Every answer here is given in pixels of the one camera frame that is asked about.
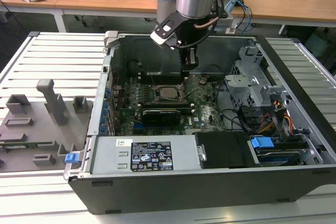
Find black internal cables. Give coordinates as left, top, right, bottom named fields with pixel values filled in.
left=214, top=79, right=254, bottom=133

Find black plastic shroud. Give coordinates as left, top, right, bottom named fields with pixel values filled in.
left=195, top=131, right=261, bottom=169

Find grey case handle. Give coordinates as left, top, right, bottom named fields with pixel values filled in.
left=104, top=30, right=120, bottom=49

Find hard disk in blue carrier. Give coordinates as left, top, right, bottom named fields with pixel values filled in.
left=250, top=136, right=301, bottom=167

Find silver power supply with label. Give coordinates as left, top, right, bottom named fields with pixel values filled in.
left=90, top=136, right=203, bottom=175

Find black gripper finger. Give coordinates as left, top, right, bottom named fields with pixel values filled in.
left=180, top=47, right=200, bottom=78

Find green RAM stick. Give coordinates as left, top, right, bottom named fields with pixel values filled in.
left=0, top=142, right=41, bottom=148

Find CPU socket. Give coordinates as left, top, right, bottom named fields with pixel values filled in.
left=154, top=84, right=188, bottom=103

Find blue cable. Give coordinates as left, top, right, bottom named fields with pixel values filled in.
left=234, top=0, right=253, bottom=35

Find silver metal drive cage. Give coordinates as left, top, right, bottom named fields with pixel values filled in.
left=224, top=45, right=289, bottom=110

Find black RAM slot bank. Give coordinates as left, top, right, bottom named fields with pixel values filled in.
left=138, top=70, right=186, bottom=84
left=138, top=101, right=194, bottom=113

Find blue case latch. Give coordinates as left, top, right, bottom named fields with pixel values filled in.
left=65, top=153, right=80, bottom=165

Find yellow and red wire bundle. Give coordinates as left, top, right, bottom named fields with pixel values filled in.
left=258, top=100, right=292, bottom=134

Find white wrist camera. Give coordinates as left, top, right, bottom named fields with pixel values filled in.
left=150, top=11, right=184, bottom=51

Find green motherboard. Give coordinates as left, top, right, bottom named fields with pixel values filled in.
left=111, top=73, right=229, bottom=135

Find black open PC case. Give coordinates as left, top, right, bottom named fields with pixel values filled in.
left=64, top=30, right=336, bottom=216

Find metal socket cover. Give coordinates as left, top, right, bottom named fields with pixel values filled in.
left=177, top=75, right=202, bottom=97

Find black graphics card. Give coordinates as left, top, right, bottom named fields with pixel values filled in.
left=141, top=108, right=182, bottom=126

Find grey parts rack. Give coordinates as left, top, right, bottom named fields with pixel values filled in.
left=0, top=78, right=95, bottom=173

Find silver CPU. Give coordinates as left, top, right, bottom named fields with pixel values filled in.
left=160, top=87, right=178, bottom=99

